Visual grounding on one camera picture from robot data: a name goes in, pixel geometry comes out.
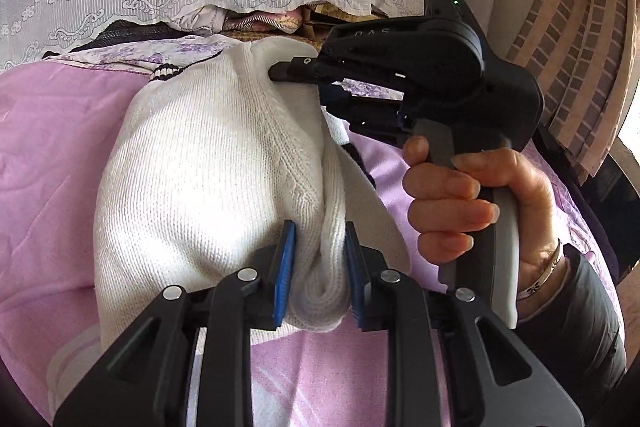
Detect purple blanket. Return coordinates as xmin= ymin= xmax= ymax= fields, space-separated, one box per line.
xmin=0 ymin=57 xmax=621 ymax=427

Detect grey cloth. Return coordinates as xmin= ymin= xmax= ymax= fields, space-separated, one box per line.
xmin=172 ymin=6 xmax=227 ymax=32

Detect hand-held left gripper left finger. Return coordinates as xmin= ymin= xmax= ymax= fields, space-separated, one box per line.
xmin=52 ymin=219 xmax=298 ymax=427

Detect white knit sweater black stripes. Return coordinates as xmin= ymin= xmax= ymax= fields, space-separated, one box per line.
xmin=92 ymin=39 xmax=413 ymax=344

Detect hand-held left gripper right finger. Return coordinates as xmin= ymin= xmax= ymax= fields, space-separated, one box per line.
xmin=344 ymin=221 xmax=586 ymax=427

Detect person's right forearm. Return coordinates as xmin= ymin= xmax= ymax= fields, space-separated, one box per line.
xmin=515 ymin=242 xmax=628 ymax=403

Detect dark cloth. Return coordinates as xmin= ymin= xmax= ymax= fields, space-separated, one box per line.
xmin=42 ymin=19 xmax=183 ymax=60

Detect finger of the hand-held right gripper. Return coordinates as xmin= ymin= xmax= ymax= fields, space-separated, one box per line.
xmin=320 ymin=84 xmax=405 ymax=146
xmin=269 ymin=56 xmax=361 ymax=85

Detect person's right hand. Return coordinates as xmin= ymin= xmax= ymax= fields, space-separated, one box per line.
xmin=402 ymin=136 xmax=563 ymax=295

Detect pink cloth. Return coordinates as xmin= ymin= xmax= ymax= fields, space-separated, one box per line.
xmin=222 ymin=8 xmax=307 ymax=34

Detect silver bracelet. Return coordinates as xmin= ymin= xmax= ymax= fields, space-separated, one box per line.
xmin=517 ymin=239 xmax=564 ymax=303

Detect purple floral quilt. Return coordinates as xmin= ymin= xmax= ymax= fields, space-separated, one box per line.
xmin=62 ymin=34 xmax=406 ymax=102

